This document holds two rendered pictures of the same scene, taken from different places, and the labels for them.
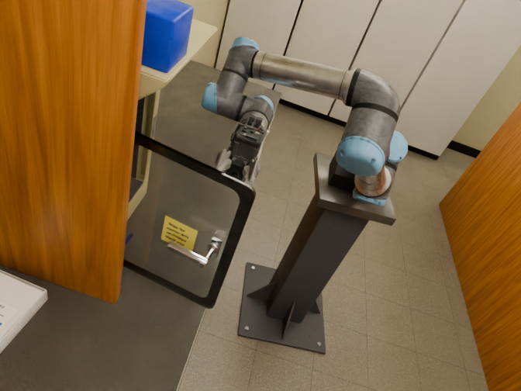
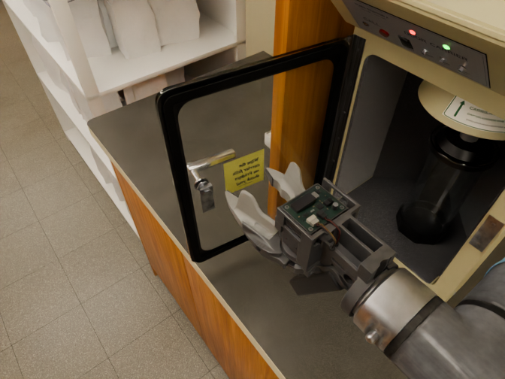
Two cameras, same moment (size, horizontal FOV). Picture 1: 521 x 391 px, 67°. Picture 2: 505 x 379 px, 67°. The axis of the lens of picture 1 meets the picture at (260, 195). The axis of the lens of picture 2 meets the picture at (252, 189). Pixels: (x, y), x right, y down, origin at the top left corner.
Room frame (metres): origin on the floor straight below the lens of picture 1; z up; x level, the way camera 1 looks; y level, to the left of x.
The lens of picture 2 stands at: (0.94, -0.12, 1.66)
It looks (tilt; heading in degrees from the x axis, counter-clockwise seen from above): 48 degrees down; 144
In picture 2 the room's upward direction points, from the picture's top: straight up
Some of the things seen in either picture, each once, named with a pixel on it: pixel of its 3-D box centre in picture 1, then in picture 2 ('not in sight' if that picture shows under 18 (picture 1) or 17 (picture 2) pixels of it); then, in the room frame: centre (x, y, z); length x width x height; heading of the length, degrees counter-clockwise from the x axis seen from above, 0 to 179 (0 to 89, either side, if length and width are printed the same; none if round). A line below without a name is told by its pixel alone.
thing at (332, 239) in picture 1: (311, 256); not in sight; (1.37, -0.35, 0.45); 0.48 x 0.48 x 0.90; 10
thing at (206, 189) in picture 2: not in sight; (206, 197); (0.56, 0.05, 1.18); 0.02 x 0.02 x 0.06; 83
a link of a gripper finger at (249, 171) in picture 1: (251, 171); (248, 207); (0.70, 0.04, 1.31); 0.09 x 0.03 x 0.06; 18
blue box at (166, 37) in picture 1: (153, 29); not in sight; (0.64, 0.27, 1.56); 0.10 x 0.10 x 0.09; 3
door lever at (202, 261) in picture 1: (192, 249); not in sight; (0.52, 0.09, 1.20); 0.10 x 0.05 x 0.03; 83
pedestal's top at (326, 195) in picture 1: (351, 186); not in sight; (1.37, -0.35, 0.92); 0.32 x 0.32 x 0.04; 10
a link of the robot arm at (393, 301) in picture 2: (253, 129); (388, 307); (0.88, 0.08, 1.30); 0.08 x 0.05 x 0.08; 93
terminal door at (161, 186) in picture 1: (168, 228); (258, 166); (0.56, 0.16, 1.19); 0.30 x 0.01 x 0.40; 83
